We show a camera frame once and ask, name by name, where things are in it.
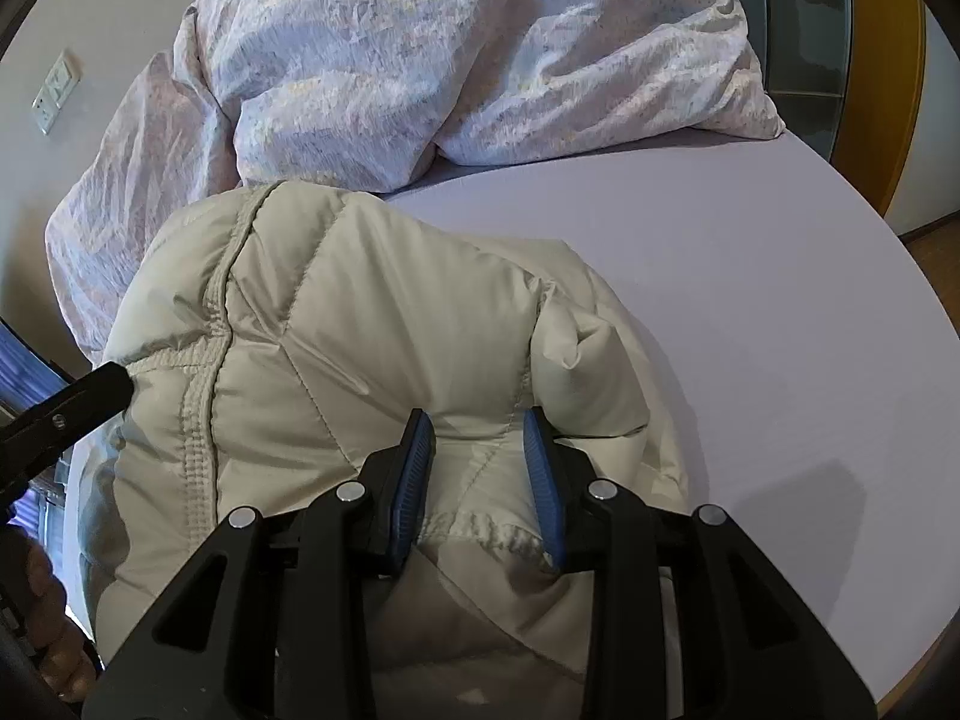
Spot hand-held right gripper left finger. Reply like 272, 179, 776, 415
82, 408, 436, 720

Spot orange wooden glass cabinet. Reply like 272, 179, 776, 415
720, 0, 928, 224

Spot cream puffer jacket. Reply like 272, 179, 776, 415
71, 180, 692, 720

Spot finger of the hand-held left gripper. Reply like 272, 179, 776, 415
0, 361, 137, 500

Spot person's left hand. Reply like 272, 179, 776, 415
26, 538, 104, 704

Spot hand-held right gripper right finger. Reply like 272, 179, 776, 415
523, 406, 875, 720

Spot pink patterned duvet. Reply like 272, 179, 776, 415
45, 0, 787, 365

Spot white wall socket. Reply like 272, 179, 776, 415
31, 51, 82, 134

